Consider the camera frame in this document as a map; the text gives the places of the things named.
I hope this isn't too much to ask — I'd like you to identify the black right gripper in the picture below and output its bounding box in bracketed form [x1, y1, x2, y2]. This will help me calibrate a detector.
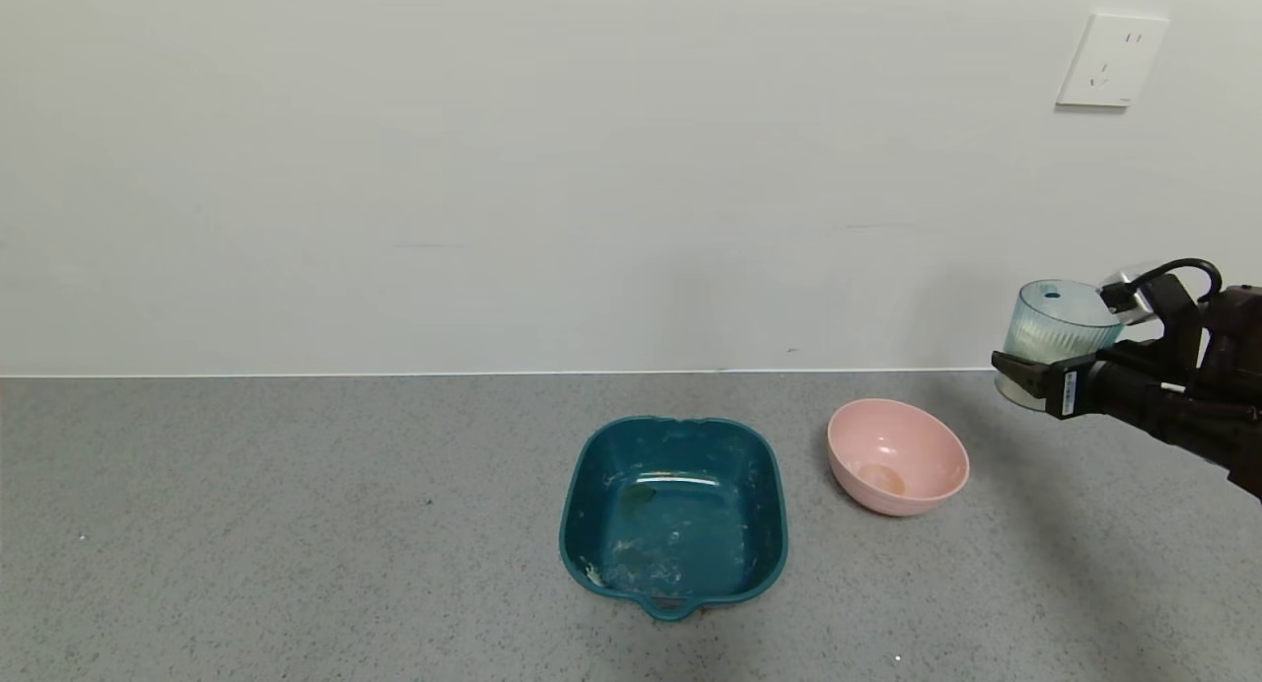
[991, 350, 1168, 420]

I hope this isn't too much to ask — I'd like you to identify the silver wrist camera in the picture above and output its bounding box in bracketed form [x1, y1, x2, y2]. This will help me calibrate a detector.
[1097, 266, 1159, 326]

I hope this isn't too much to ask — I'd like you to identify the pink plastic bowl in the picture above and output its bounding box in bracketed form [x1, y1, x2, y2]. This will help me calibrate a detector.
[826, 398, 971, 517]

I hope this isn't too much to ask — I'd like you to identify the black camera cable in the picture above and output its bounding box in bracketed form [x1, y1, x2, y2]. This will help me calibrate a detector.
[1101, 258, 1225, 313]

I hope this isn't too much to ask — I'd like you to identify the ribbed transparent plastic cup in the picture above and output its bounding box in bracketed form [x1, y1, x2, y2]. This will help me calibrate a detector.
[994, 279, 1127, 412]

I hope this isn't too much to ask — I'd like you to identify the teal plastic square tray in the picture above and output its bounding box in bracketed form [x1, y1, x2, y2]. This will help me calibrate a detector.
[558, 415, 790, 622]

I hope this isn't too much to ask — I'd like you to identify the white wall socket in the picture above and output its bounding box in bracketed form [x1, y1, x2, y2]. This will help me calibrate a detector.
[1056, 12, 1170, 108]

